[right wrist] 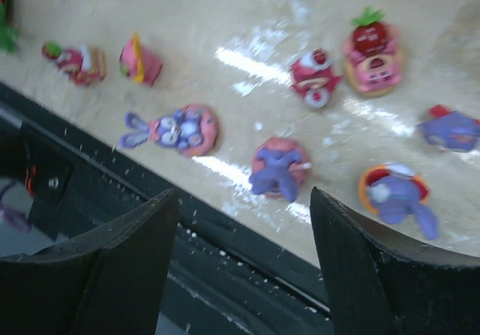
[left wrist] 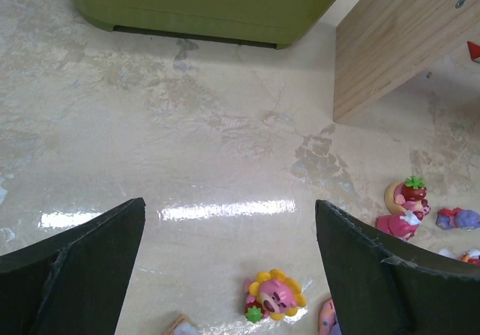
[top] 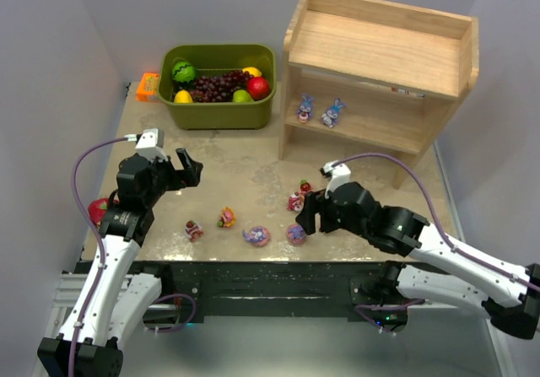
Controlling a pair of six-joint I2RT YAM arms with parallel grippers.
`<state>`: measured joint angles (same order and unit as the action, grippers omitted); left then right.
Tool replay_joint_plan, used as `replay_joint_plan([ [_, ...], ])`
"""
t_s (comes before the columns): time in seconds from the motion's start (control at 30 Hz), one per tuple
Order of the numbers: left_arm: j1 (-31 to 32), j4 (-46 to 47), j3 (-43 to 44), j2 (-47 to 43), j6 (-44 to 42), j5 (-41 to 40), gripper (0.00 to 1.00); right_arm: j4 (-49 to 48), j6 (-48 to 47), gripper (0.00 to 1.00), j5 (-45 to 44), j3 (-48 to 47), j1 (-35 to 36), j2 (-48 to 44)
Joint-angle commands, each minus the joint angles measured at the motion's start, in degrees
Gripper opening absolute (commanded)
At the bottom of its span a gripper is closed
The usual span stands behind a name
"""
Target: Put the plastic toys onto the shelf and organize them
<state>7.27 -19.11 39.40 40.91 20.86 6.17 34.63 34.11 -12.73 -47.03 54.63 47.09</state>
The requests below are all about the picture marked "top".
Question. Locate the orange snack box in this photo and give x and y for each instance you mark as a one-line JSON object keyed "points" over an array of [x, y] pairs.
{"points": [[147, 90]]}

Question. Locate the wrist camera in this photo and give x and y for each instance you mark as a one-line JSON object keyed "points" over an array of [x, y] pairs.
{"points": [[337, 174], [149, 144]]}

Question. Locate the pink bear yellow flower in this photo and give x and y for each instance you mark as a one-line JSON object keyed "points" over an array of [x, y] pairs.
{"points": [[227, 218]]}

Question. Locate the yellow lemon toy front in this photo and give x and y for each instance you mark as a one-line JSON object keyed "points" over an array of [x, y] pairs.
{"points": [[183, 97]]}

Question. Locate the aluminium rail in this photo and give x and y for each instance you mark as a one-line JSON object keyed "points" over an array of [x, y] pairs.
{"points": [[379, 293]]}

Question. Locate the yellow lemon toy back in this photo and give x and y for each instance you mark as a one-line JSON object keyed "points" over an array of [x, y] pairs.
{"points": [[253, 71]]}

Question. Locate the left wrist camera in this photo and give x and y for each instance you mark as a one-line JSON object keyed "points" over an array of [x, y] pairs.
{"points": [[149, 144]]}

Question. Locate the red apple toy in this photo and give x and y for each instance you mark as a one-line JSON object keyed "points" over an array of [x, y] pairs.
{"points": [[258, 88]]}

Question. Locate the green watermelon toy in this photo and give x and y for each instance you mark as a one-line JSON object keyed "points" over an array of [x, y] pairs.
{"points": [[183, 72]]}

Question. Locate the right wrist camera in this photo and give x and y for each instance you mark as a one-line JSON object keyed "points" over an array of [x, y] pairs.
{"points": [[337, 174]]}

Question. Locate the green plastic basin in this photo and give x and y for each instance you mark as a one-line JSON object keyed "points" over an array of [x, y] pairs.
{"points": [[212, 60]]}

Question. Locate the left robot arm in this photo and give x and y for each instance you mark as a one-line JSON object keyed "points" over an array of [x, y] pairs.
{"points": [[103, 263]]}

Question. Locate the purple grape bunch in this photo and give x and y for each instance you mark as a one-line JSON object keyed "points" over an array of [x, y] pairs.
{"points": [[219, 88]]}

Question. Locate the red strawberry bear figure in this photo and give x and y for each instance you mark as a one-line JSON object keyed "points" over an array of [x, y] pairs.
{"points": [[193, 230]]}

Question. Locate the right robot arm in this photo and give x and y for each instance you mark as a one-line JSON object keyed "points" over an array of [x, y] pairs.
{"points": [[505, 293]]}

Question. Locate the red white box behind shelf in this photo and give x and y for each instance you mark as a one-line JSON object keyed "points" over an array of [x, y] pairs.
{"points": [[407, 92]]}

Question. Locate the pink bear strawberry donut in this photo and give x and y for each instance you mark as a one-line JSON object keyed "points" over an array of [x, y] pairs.
{"points": [[305, 187]]}

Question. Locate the yellow lemon toy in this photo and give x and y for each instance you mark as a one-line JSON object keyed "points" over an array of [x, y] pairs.
{"points": [[183, 97], [253, 71]]}

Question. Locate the purple bunny strawberry cake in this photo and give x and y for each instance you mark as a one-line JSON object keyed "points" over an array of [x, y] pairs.
{"points": [[305, 109]]}

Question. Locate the pink bear with cake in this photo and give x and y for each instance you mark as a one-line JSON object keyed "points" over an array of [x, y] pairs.
{"points": [[295, 202]]}

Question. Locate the green pear toy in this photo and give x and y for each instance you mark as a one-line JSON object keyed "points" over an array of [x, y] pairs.
{"points": [[242, 96]]}

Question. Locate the red strawberry toy at edge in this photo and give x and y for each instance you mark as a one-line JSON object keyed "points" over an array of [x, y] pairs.
{"points": [[96, 210]]}

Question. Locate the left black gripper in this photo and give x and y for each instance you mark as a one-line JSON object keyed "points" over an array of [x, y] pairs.
{"points": [[178, 175]]}

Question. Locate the purple bunny pink donut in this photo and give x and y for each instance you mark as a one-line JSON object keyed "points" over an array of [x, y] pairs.
{"points": [[257, 236], [296, 235]]}

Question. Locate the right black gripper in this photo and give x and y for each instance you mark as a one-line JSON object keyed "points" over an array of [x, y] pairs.
{"points": [[321, 212]]}

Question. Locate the purple bunny with bottle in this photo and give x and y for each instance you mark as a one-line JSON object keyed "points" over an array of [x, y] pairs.
{"points": [[330, 117]]}

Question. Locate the wooden two-tier shelf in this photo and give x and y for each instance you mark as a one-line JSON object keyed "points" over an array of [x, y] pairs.
{"points": [[356, 50]]}

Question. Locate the black base frame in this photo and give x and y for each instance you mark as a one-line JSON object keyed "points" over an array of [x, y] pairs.
{"points": [[195, 290]]}

